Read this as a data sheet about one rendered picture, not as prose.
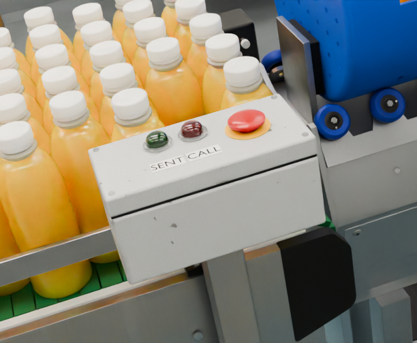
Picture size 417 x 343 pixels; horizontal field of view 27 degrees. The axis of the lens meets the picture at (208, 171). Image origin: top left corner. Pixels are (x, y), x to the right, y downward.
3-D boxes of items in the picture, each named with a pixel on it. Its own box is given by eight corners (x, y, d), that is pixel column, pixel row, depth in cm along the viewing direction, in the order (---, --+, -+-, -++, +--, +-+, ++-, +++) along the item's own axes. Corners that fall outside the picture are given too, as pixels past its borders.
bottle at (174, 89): (178, 208, 107) (146, 76, 97) (159, 182, 113) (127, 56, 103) (229, 188, 109) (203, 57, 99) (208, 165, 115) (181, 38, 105)
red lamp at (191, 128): (206, 135, 81) (204, 125, 80) (184, 142, 81) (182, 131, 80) (200, 126, 83) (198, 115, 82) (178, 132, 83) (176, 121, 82)
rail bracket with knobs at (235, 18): (268, 87, 131) (258, 25, 125) (223, 100, 130) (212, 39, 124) (247, 63, 139) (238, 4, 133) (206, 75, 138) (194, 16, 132)
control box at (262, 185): (327, 223, 83) (316, 133, 77) (129, 287, 80) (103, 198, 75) (291, 174, 91) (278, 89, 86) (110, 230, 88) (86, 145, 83)
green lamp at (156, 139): (172, 146, 81) (169, 135, 80) (149, 153, 80) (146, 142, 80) (166, 136, 82) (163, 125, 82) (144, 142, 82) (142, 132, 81)
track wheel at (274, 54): (295, 54, 121) (290, 43, 122) (265, 63, 121) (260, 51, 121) (291, 69, 125) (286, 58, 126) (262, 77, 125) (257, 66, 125)
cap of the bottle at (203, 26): (211, 24, 107) (209, 11, 106) (229, 32, 104) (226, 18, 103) (185, 35, 106) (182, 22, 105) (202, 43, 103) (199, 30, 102)
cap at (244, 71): (243, 91, 91) (240, 76, 90) (218, 83, 93) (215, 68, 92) (268, 76, 93) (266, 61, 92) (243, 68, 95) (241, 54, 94)
